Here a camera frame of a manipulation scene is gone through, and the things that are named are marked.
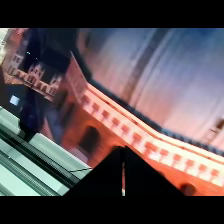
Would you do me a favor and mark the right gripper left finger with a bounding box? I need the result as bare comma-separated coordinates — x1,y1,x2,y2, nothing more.
63,145,125,197

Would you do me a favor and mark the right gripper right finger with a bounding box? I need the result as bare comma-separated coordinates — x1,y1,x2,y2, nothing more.
123,145,186,197

